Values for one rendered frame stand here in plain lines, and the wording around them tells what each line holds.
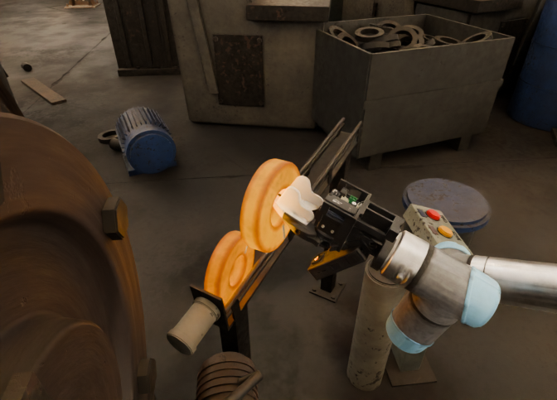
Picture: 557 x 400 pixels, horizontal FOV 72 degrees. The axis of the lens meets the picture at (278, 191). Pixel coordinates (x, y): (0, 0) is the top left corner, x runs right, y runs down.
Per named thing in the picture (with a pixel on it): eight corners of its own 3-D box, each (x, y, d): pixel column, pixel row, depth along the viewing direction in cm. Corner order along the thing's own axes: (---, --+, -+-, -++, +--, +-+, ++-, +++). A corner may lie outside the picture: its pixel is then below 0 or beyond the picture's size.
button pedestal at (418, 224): (394, 394, 129) (438, 262, 94) (372, 332, 148) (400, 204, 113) (440, 389, 130) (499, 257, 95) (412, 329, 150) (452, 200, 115)
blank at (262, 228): (231, 195, 55) (251, 200, 54) (282, 141, 66) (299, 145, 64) (245, 265, 65) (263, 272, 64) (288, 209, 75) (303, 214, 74)
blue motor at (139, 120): (132, 187, 231) (118, 135, 211) (118, 146, 273) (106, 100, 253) (182, 175, 242) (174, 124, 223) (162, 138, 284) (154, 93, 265)
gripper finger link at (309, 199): (283, 159, 63) (332, 185, 60) (274, 185, 67) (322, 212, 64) (273, 167, 60) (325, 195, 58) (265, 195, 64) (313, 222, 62)
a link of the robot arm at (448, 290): (467, 344, 54) (504, 313, 49) (395, 301, 57) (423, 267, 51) (474, 303, 60) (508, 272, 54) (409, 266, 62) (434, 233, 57)
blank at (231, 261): (225, 306, 85) (238, 310, 84) (193, 299, 71) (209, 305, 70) (249, 240, 90) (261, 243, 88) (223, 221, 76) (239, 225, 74)
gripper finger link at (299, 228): (293, 200, 62) (341, 227, 60) (291, 208, 63) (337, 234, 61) (279, 216, 59) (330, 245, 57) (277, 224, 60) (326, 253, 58)
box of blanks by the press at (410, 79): (354, 175, 242) (370, 48, 198) (300, 123, 306) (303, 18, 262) (481, 146, 273) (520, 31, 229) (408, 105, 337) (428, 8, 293)
